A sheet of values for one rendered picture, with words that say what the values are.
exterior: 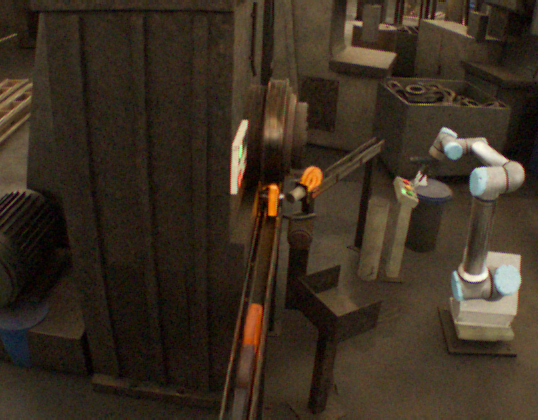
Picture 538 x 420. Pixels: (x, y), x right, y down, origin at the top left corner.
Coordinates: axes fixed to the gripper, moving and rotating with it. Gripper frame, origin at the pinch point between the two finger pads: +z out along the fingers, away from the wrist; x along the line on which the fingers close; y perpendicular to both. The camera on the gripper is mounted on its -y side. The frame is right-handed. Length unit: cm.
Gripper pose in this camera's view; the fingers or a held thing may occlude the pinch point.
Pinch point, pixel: (414, 184)
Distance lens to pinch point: 307.5
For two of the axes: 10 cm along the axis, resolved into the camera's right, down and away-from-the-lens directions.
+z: -3.9, 7.9, 4.8
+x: 0.8, -4.9, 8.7
